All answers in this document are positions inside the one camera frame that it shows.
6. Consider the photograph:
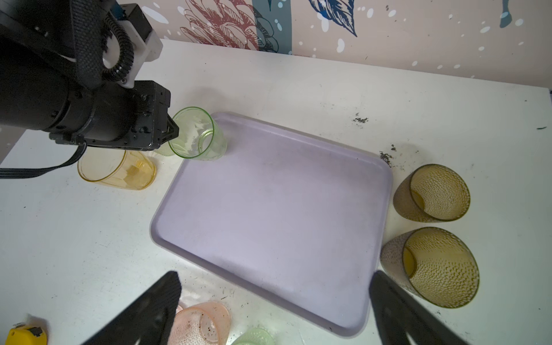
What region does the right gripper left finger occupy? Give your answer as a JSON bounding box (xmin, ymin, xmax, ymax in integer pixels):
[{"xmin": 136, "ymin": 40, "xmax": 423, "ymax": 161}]
[{"xmin": 85, "ymin": 271, "xmax": 182, "ymax": 344}]

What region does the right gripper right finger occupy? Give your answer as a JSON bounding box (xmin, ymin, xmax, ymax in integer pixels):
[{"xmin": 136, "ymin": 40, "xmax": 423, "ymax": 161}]
[{"xmin": 369, "ymin": 270, "xmax": 466, "ymax": 344}]

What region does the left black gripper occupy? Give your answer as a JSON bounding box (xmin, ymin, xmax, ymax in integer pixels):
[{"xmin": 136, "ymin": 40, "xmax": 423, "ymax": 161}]
[{"xmin": 49, "ymin": 80, "xmax": 179, "ymax": 150}]

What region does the bright green plastic cup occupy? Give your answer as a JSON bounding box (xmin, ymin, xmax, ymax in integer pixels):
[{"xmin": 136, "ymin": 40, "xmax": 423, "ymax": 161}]
[{"xmin": 155, "ymin": 106, "xmax": 227, "ymax": 160}]

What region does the pale green plastic cup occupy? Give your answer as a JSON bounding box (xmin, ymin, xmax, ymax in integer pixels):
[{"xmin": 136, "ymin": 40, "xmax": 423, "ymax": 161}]
[{"xmin": 232, "ymin": 328, "xmax": 275, "ymax": 345}]

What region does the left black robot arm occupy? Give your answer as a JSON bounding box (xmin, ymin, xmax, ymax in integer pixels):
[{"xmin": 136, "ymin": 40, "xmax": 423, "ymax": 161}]
[{"xmin": 1, "ymin": 0, "xmax": 179, "ymax": 165}]

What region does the lavender plastic tray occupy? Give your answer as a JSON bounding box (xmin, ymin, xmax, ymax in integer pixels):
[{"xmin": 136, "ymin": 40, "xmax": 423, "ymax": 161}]
[{"xmin": 150, "ymin": 112, "xmax": 393, "ymax": 337}]

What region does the right pink plastic cup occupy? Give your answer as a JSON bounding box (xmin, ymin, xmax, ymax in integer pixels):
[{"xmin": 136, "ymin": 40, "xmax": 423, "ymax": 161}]
[{"xmin": 168, "ymin": 302, "xmax": 231, "ymax": 345}]

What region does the yellow plastic cup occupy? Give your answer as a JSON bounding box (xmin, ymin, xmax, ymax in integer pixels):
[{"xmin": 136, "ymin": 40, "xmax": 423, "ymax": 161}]
[{"xmin": 77, "ymin": 147, "xmax": 157, "ymax": 191}]

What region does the near brown textured cup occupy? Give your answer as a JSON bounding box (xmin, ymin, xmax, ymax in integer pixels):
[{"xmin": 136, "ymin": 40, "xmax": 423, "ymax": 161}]
[{"xmin": 380, "ymin": 227, "xmax": 480, "ymax": 309}]

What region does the brown textured cup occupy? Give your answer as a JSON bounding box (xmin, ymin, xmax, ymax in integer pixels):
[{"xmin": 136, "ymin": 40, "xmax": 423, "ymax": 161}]
[
  {"xmin": 380, "ymin": 227, "xmax": 480, "ymax": 309},
  {"xmin": 392, "ymin": 164, "xmax": 471, "ymax": 223}
]

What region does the far brown textured cup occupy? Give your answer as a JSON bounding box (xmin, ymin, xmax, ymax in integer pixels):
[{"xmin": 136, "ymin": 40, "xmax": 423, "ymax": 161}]
[{"xmin": 392, "ymin": 164, "xmax": 471, "ymax": 223}]

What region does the yellow tape measure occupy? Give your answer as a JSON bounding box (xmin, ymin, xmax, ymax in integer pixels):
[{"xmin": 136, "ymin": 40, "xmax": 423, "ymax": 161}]
[{"xmin": 5, "ymin": 325, "xmax": 47, "ymax": 345}]

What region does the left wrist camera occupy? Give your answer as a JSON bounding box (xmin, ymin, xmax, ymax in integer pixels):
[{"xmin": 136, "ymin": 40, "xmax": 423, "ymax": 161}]
[{"xmin": 102, "ymin": 3, "xmax": 162, "ymax": 89}]

